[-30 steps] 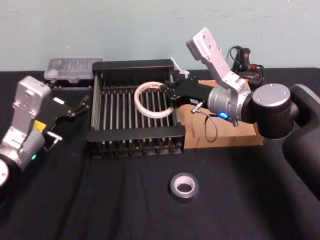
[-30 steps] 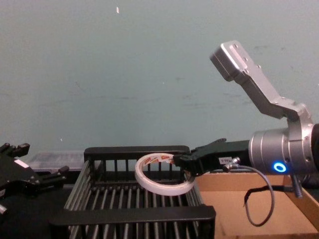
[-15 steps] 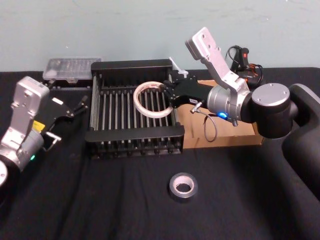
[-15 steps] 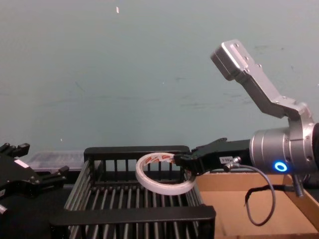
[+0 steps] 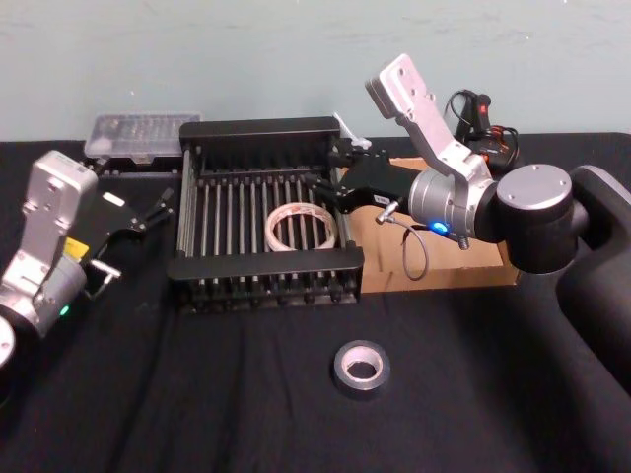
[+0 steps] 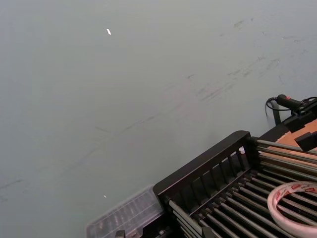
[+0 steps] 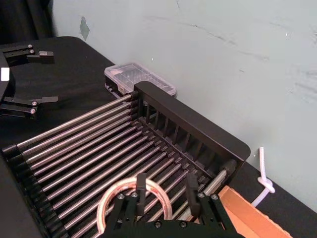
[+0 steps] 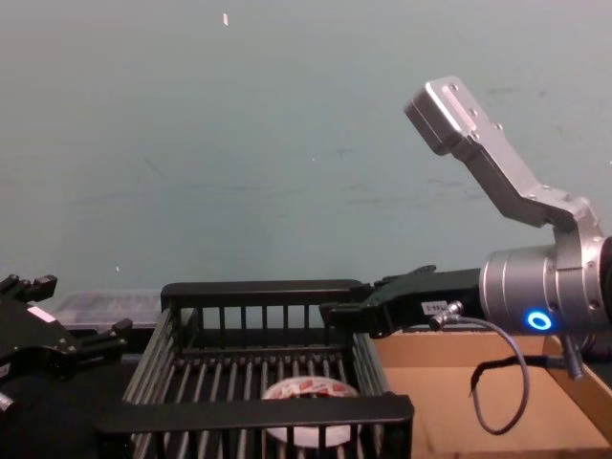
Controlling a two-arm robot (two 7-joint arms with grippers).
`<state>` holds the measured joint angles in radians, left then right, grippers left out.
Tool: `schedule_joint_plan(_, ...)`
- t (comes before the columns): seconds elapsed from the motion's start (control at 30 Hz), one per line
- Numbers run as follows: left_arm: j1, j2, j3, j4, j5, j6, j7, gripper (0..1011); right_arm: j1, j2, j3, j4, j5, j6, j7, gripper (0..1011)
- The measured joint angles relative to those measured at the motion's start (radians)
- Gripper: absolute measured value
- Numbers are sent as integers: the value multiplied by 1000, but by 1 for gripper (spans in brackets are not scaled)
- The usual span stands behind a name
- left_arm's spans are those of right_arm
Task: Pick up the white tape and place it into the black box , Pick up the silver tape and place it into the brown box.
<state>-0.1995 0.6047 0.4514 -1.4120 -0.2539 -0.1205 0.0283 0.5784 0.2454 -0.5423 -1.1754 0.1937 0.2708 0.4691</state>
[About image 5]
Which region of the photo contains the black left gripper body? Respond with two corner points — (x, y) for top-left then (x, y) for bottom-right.
(72, 175), (150, 260)

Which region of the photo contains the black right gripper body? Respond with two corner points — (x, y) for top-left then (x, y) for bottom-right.
(336, 149), (421, 215)

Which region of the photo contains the white tape roll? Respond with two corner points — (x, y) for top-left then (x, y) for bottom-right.
(264, 202), (340, 254)

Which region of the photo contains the silver tape roll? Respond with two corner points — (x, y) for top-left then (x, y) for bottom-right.
(332, 339), (392, 402)

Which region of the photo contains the clear plastic case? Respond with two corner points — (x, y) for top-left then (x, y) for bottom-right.
(82, 110), (204, 178)

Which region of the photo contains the black rack with steel bars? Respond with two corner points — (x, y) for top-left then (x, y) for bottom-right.
(166, 116), (366, 316)

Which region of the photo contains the shallow brown cardboard tray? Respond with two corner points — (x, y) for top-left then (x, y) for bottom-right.
(339, 156), (522, 296)

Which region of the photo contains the black table cloth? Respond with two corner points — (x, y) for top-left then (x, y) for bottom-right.
(0, 131), (631, 473)

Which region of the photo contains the right gripper thin dark cable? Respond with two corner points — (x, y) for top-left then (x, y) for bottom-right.
(375, 198), (441, 284)

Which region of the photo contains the black corded tool red switch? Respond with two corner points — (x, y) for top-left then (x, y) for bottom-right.
(445, 89), (524, 173)

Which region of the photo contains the pale wall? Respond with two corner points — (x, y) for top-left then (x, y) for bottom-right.
(0, 0), (631, 145)

